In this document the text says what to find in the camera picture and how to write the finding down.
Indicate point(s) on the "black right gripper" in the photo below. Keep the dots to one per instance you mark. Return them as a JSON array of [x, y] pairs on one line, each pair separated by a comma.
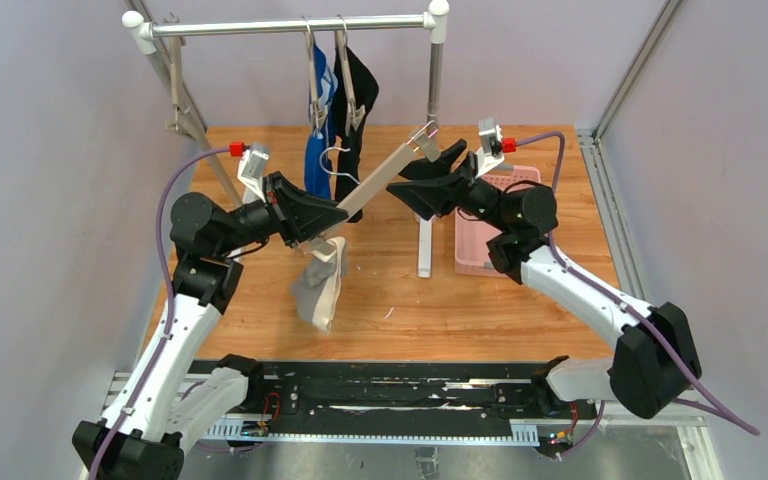
[[463, 183]]

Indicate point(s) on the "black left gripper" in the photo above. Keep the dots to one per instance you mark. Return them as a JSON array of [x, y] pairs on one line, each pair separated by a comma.
[[279, 210]]

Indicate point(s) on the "beige clip hanger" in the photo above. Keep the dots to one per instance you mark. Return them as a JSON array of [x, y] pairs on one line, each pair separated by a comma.
[[420, 140]]

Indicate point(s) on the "grey white underwear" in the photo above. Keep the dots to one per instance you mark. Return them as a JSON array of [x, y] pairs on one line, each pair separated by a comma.
[[317, 290]]

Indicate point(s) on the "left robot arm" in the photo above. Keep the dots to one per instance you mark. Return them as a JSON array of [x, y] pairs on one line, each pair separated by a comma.
[[146, 432]]

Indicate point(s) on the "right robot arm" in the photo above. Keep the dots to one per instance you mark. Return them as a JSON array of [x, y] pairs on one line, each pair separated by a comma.
[[654, 356]]

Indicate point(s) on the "blue underwear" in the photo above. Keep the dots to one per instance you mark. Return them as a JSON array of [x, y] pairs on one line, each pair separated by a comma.
[[316, 162]]

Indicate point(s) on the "beige hanger with black underwear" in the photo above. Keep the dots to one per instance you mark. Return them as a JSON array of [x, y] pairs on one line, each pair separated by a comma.
[[351, 86]]

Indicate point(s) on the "beige hanger with blue underwear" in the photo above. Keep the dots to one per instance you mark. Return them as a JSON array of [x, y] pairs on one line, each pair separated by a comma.
[[316, 115]]

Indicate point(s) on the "black underwear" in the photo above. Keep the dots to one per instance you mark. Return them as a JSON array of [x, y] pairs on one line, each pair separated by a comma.
[[366, 91]]

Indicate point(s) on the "empty beige hanger left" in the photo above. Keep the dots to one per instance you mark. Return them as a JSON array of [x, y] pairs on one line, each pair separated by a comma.
[[179, 123]]

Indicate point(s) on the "pink plastic basket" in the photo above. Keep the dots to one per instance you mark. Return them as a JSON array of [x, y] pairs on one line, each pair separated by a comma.
[[470, 250]]

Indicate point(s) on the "metal clothes rack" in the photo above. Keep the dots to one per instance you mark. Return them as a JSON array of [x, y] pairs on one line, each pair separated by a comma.
[[152, 40]]

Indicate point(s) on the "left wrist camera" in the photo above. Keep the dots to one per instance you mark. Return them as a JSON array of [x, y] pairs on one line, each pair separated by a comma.
[[251, 168]]

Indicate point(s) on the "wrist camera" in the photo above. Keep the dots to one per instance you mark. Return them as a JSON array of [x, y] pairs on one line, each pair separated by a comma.
[[251, 168], [490, 154]]

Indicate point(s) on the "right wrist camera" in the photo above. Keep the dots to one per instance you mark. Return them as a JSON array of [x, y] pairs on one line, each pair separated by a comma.
[[490, 154]]

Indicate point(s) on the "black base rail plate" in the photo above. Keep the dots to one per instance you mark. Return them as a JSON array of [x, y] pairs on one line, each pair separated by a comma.
[[401, 402]]

